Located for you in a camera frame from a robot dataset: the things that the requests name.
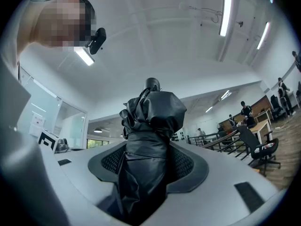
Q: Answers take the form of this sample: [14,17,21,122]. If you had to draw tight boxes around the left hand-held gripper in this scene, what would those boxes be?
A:
[37,129,70,154]

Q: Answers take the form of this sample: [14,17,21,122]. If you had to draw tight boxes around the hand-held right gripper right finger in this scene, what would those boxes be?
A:
[166,141,209,194]

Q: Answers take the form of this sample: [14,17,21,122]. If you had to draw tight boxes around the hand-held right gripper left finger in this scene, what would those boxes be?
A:
[87,141,127,183]

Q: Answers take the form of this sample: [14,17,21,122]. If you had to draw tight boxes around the black plastic bag object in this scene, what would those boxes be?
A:
[117,77,188,223]

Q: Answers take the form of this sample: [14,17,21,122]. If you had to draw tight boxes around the white cardboard box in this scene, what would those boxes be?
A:
[29,113,46,137]

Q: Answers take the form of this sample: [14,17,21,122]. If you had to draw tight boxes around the black metal railing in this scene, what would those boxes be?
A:
[187,129,250,161]

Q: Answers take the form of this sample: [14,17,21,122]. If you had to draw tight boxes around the black mesh office chair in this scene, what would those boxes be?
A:
[236,125,282,177]

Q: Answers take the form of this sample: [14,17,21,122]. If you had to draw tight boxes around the white-legged wooden desk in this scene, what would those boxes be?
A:
[248,119,272,146]

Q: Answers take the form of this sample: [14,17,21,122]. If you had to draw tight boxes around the person's white shirt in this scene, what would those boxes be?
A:
[1,0,40,82]

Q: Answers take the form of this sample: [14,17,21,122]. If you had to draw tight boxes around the person's head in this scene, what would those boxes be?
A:
[17,0,97,56]

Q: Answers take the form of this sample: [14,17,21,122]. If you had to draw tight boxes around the black head camera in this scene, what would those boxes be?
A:
[85,27,107,56]

